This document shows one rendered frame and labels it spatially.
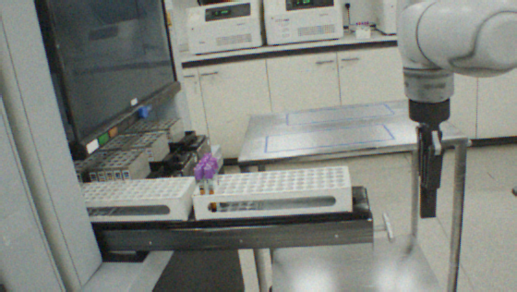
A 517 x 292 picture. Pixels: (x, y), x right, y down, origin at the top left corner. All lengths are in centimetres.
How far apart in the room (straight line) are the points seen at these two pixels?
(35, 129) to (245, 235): 41
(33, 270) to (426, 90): 70
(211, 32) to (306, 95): 83
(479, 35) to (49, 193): 69
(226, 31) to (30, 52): 243
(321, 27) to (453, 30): 251
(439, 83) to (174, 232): 55
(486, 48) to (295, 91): 262
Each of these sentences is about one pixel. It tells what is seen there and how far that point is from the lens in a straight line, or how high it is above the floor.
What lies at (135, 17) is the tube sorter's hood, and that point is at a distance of 113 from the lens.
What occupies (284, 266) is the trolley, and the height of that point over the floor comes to 28.
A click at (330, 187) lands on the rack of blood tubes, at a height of 86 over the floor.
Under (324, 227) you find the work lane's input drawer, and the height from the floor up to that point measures 80.
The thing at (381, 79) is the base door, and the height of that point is 59.
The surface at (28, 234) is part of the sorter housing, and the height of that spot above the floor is 91.
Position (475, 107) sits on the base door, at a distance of 333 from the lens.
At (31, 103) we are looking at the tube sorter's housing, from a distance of 75.
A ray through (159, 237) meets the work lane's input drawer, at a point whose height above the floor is 79.
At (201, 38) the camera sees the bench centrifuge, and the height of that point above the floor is 103.
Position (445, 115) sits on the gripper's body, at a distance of 76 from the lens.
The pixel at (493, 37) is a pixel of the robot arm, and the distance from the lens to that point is 54.
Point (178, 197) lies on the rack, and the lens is 81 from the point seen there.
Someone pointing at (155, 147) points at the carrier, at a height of 87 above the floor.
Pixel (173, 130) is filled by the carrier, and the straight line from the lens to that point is 128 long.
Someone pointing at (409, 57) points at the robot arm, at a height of 108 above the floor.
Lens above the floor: 119
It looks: 19 degrees down
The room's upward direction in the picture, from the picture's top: 8 degrees counter-clockwise
